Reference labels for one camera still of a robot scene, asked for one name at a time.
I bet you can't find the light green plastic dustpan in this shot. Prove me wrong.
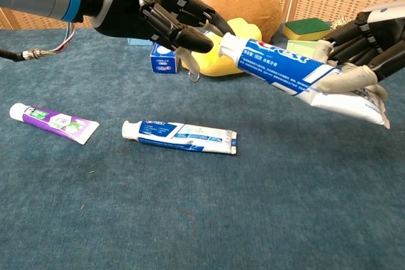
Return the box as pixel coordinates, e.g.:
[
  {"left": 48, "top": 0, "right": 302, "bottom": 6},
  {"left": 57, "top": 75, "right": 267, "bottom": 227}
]
[{"left": 286, "top": 39, "right": 323, "bottom": 61}]

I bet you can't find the brown plush toy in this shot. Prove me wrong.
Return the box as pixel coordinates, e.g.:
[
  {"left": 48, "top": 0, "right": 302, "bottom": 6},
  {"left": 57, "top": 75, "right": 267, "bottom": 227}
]
[{"left": 207, "top": 0, "right": 282, "bottom": 45}]

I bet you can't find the yellow plush toy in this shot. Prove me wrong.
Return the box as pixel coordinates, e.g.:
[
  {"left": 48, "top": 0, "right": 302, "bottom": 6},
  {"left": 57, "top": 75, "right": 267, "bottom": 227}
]
[{"left": 180, "top": 17, "right": 263, "bottom": 77}]

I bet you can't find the green yellow sponge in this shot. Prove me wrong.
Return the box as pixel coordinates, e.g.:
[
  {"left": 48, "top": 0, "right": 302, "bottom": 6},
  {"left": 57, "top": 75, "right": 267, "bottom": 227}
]
[{"left": 282, "top": 18, "right": 332, "bottom": 42}]

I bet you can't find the teal table cloth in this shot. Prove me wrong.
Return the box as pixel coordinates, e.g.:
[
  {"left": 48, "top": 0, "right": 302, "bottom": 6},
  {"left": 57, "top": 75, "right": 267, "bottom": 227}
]
[{"left": 0, "top": 19, "right": 405, "bottom": 270}]

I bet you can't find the purple white toothpaste tube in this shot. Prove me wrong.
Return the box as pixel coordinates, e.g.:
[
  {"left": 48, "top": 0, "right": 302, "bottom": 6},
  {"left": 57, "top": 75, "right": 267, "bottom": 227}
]
[{"left": 9, "top": 102, "right": 100, "bottom": 145}]

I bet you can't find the blue Crest toothpaste tube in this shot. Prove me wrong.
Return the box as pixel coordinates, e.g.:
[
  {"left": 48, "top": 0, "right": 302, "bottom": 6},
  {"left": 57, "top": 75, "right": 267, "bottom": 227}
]
[{"left": 218, "top": 32, "right": 390, "bottom": 130}]

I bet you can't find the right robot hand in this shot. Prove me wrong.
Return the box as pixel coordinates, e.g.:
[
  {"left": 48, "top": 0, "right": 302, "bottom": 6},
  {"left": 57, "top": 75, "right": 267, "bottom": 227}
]
[{"left": 315, "top": 0, "right": 405, "bottom": 104}]

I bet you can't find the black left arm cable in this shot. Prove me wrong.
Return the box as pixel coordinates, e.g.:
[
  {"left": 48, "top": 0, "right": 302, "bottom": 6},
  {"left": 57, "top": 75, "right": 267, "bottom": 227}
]
[{"left": 0, "top": 22, "right": 77, "bottom": 62}]

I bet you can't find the coiled beige rope bundle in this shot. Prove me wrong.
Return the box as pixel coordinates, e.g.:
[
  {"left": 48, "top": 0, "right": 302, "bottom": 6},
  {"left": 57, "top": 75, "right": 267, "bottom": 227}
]
[{"left": 330, "top": 16, "right": 355, "bottom": 30}]

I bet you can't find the crumpled blue white toothpaste tube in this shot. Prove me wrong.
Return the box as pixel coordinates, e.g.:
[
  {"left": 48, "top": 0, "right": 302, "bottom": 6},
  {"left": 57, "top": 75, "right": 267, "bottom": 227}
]
[{"left": 121, "top": 120, "right": 238, "bottom": 156}]

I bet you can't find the long blue toothpaste carton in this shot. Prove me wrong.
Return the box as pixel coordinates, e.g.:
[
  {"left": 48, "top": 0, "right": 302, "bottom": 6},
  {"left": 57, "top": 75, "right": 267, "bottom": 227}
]
[{"left": 149, "top": 42, "right": 181, "bottom": 74}]

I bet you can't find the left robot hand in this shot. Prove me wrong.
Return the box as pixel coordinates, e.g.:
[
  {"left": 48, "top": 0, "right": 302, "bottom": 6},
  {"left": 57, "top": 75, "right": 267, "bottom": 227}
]
[{"left": 80, "top": 0, "right": 237, "bottom": 73}]

